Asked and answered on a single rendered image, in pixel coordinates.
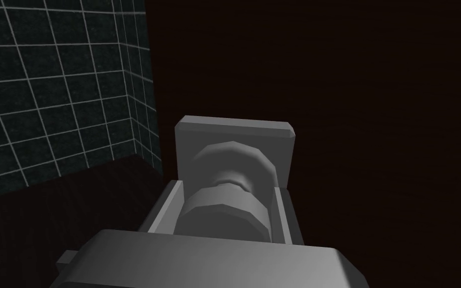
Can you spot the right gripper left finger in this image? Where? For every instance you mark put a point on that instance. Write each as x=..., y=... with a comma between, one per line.
x=162, y=212

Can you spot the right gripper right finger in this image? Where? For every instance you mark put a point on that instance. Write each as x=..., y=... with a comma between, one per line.
x=284, y=218

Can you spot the dark brown door leaf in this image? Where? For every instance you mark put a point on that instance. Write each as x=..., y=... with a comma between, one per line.
x=382, y=100

